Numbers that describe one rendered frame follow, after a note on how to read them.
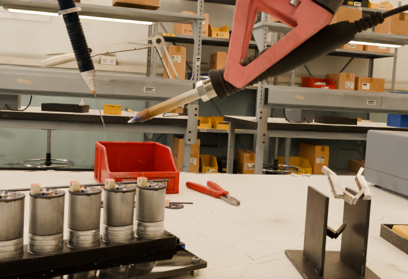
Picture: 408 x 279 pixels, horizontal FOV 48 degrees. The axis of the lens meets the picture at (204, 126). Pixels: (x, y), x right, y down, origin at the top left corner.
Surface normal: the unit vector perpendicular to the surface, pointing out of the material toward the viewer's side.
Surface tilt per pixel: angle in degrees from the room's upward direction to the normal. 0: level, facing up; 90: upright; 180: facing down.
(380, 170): 90
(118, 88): 90
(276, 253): 0
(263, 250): 0
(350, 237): 90
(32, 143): 90
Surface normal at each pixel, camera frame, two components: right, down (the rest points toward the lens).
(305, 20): -0.36, 0.35
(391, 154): -0.98, -0.04
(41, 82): 0.24, 0.07
